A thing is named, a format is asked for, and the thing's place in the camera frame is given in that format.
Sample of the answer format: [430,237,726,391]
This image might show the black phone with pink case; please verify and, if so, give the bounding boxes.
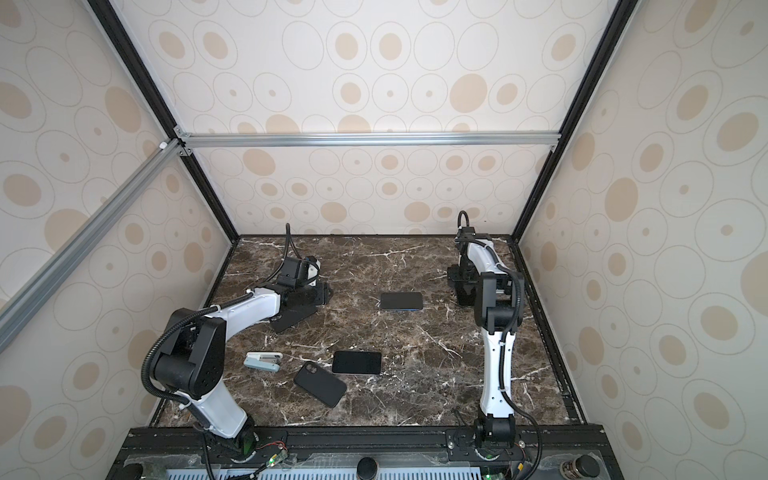
[332,351,382,375]

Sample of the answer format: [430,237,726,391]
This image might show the black phone case with camera hole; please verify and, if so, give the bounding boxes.
[293,361,347,408]

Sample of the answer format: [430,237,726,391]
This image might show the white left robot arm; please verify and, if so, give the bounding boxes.
[140,225,332,461]

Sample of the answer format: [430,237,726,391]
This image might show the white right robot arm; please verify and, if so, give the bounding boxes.
[447,210,542,479]

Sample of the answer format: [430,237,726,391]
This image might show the blue-edged phone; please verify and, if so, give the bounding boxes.
[380,292,424,311]

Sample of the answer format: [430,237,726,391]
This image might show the light blue stapler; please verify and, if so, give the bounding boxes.
[243,352,283,373]

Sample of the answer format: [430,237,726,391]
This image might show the black knob centre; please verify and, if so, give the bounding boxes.
[356,457,379,480]

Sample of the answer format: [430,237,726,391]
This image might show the brown-capped jar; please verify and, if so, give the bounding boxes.
[559,455,601,480]

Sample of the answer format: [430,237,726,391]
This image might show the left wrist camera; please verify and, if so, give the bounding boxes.
[277,256,320,289]

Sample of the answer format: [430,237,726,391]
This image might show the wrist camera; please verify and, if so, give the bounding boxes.
[277,256,320,289]
[454,226,476,251]

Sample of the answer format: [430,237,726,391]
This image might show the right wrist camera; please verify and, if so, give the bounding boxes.
[454,226,476,251]

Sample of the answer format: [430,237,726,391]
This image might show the silver aluminium rail back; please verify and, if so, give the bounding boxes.
[181,131,560,148]

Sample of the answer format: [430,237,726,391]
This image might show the silver aluminium rail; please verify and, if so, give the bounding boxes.
[1,139,182,349]
[181,131,560,148]

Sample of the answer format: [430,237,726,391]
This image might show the silver aluminium rail left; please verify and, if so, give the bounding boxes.
[1,139,182,349]

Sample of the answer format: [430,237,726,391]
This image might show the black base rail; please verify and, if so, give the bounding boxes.
[107,425,623,479]

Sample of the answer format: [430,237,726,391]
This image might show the black corner frame post right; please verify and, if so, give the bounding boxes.
[510,0,639,245]

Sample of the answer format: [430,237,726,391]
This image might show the black corner frame post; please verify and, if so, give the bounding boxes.
[87,0,240,244]
[510,0,639,245]

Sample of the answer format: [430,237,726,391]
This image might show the black corner frame post left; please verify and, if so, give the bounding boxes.
[87,0,240,244]

